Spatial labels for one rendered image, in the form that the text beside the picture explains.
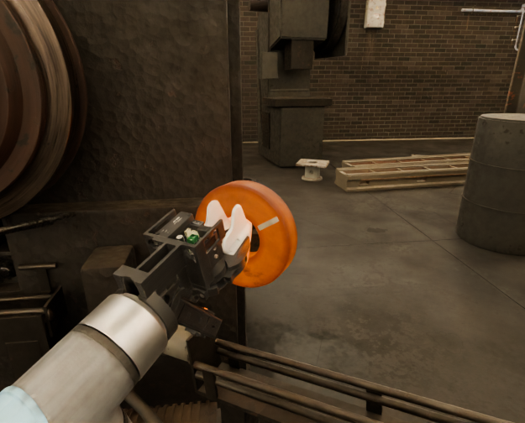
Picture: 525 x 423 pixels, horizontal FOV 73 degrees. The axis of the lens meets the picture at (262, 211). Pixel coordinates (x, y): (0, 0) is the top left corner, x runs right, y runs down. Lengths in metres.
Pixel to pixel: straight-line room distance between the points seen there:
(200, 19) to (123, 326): 0.58
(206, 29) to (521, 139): 2.27
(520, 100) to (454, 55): 3.59
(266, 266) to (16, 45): 0.46
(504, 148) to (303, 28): 2.88
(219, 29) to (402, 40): 6.84
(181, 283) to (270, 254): 0.15
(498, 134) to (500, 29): 5.86
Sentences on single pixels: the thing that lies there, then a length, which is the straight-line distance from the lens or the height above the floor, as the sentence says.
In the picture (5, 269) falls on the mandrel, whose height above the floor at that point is 0.74.
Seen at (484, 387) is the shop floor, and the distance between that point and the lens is 1.76.
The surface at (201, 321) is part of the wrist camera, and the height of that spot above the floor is 0.85.
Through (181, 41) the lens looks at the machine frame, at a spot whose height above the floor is 1.18.
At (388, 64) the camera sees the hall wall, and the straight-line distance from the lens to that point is 7.40.
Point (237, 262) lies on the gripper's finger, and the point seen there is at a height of 0.91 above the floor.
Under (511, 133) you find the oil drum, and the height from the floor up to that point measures 0.80.
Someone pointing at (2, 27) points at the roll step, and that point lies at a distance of 0.65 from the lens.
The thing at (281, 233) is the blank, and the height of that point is 0.92.
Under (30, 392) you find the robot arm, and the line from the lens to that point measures 0.33.
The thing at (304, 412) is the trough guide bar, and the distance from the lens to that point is 0.58.
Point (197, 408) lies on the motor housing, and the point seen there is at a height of 0.53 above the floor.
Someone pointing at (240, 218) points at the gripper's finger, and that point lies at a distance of 0.46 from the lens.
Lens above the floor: 1.11
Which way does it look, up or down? 20 degrees down
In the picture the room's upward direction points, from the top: straight up
